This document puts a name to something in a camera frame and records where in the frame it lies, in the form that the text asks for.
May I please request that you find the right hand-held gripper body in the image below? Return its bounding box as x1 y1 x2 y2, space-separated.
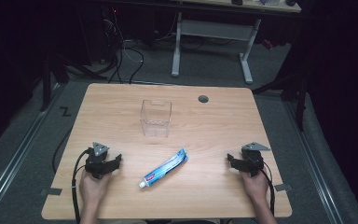
240 141 271 178

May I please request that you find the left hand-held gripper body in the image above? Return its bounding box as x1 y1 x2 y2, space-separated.
84 141 115 180

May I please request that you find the blue and white toothpaste tube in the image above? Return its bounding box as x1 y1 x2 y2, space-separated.
137 147 190 190

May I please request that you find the clear plastic container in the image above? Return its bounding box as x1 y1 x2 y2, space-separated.
139 99 172 139

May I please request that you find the person's right hand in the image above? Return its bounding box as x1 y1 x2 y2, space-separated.
238 169 270 203

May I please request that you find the person's left hand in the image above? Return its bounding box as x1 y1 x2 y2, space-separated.
78 169 113 203

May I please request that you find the grey tape strip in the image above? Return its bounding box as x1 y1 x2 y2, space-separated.
39 187 63 197
273 183 293 192

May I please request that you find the black metal stand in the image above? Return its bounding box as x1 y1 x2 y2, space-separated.
252 69 310 133
38 54 108 112

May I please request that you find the desk with white legs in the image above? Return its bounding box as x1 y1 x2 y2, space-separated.
171 0 303 85

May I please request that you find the pale object on desk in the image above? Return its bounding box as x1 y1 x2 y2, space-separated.
258 0 281 7

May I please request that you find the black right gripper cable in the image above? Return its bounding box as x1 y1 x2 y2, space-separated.
260 161 276 217

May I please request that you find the black cable beside table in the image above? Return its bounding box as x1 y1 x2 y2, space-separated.
51 126 73 174

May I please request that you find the metal floor rail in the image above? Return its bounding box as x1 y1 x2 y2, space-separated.
282 98 345 224
0 83 63 217

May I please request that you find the bundle of black floor cables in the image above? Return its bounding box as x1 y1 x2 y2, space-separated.
101 18 125 84

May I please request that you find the black floor cable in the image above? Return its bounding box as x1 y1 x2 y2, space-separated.
128 47 145 85

